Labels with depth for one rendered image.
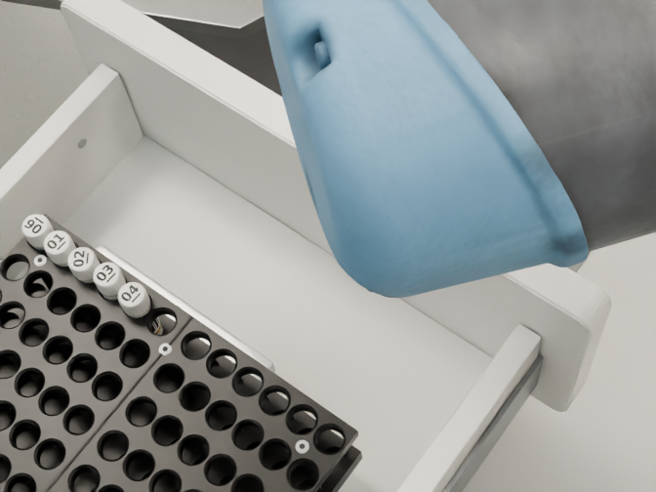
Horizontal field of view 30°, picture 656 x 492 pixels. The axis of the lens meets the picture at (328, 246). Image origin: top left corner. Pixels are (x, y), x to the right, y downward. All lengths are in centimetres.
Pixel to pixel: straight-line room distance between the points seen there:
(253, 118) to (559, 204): 32
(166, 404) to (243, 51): 52
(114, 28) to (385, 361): 20
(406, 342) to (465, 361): 3
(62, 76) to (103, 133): 113
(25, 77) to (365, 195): 155
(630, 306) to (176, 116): 27
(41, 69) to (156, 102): 116
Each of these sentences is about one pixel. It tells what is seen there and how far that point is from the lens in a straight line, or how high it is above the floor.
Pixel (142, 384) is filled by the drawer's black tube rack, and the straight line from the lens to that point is 52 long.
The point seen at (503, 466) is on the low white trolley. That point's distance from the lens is 64.
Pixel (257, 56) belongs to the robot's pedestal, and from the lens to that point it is 99.
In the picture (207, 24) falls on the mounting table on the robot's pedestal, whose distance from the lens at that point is 78.
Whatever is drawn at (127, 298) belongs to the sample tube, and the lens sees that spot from 52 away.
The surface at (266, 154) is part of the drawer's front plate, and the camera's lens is 55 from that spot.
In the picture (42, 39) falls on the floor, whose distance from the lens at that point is 179.
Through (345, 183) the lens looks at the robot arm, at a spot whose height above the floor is 119.
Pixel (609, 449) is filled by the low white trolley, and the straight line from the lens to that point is 65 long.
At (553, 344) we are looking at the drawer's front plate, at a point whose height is 89.
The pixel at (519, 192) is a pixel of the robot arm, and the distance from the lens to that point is 22.
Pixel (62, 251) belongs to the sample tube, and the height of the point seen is 91.
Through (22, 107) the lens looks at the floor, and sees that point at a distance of 173.
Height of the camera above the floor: 138
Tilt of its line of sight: 63 degrees down
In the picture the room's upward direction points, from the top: 9 degrees counter-clockwise
